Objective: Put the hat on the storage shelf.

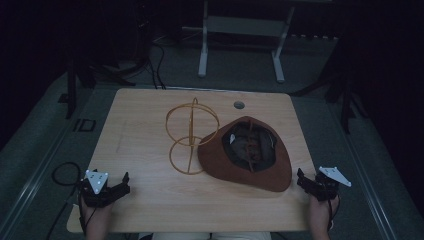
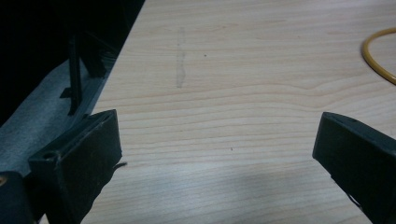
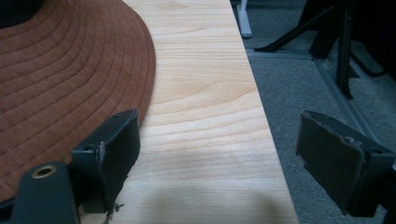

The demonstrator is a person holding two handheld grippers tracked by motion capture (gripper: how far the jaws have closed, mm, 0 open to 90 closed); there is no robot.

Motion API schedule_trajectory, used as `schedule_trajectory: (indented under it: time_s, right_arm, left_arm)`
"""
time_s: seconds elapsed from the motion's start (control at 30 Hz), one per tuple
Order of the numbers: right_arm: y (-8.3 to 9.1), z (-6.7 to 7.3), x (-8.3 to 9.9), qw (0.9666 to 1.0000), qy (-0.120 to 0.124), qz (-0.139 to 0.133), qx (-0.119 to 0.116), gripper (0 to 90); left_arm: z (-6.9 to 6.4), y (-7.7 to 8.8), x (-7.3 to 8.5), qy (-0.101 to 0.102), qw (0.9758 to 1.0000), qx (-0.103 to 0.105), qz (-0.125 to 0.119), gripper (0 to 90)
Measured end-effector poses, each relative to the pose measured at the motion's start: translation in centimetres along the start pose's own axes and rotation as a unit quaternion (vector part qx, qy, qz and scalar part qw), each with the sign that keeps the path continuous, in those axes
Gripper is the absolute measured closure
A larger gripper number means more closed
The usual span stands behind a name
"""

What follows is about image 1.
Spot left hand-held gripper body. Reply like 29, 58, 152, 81
79, 168, 125, 208

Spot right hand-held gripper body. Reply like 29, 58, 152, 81
309, 165, 353, 203

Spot person's left hand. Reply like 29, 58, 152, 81
79, 196, 114, 232

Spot person's right hand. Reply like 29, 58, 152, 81
307, 194, 341, 234

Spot black tripod stand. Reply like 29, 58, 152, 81
58, 58, 138, 120
293, 71, 369, 135

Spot brown felt hat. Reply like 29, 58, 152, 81
196, 115, 294, 194

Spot white metal stand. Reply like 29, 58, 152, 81
181, 0, 334, 84

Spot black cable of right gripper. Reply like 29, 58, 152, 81
326, 196, 342, 232

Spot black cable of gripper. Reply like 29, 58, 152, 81
44, 161, 98, 240
326, 196, 342, 232

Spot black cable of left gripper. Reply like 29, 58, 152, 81
44, 161, 98, 240

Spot black rectangular floor bracket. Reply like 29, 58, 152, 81
72, 118, 98, 133

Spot golden wire hat stand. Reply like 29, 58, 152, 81
165, 96, 221, 176

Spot black floor cables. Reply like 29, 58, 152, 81
145, 34, 188, 91

